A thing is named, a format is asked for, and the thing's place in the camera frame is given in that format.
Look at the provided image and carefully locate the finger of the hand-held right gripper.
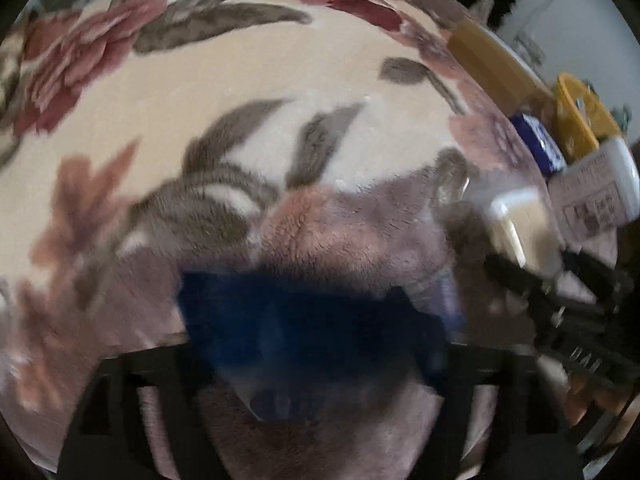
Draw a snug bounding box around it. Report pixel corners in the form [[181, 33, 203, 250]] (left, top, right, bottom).
[[560, 249, 628, 303], [482, 252, 553, 313]]

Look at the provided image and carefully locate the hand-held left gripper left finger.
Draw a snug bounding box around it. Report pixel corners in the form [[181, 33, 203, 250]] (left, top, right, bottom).
[[56, 345, 228, 480]]

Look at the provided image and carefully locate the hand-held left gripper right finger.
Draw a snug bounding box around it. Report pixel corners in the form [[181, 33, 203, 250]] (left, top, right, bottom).
[[440, 344, 585, 480]]

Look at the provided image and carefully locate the cotton swab pack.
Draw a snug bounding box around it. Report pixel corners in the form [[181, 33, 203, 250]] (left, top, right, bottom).
[[434, 160, 566, 281]]

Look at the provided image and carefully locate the orange plastic basket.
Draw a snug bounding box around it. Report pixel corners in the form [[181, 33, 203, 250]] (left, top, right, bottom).
[[555, 72, 624, 163]]

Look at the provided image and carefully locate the blue plastic packet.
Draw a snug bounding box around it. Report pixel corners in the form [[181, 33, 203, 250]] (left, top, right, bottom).
[[177, 260, 467, 423]]

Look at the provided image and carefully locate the white lidded wipes canister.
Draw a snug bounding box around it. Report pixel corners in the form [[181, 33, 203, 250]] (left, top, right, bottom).
[[547, 137, 640, 242]]

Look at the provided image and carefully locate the dark blue small box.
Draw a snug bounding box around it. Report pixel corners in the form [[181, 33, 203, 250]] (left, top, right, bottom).
[[509, 112, 569, 177]]

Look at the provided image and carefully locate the cardboard box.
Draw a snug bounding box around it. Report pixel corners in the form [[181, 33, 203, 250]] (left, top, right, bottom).
[[447, 22, 556, 117]]

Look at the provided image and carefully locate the floral blanket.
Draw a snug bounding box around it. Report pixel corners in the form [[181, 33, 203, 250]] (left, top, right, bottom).
[[0, 0, 621, 480]]

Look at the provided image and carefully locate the white wall socket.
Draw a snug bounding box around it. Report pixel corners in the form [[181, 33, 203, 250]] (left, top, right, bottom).
[[515, 30, 547, 67]]

